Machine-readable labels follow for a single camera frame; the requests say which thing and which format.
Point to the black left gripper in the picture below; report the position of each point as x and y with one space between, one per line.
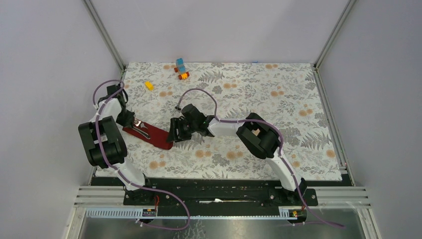
128 121

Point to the silver fork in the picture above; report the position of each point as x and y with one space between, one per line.
140 128

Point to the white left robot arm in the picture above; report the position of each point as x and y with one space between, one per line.
102 140

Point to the blue orange toy car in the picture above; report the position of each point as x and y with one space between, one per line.
181 69

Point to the right aluminium frame post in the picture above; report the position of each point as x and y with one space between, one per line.
334 33

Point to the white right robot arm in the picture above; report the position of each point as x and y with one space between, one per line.
262 139

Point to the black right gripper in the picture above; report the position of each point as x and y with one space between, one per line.
174 125

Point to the slotted cable duct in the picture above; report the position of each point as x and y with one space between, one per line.
142 213

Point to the yellow toy block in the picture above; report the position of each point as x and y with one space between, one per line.
149 86

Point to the aluminium frame post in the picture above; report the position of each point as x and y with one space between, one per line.
94 15
334 33

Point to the red cloth napkin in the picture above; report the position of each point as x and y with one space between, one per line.
158 136

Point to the left aluminium frame post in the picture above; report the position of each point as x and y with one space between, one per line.
94 15

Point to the floral patterned tablecloth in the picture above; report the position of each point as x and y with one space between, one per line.
284 95

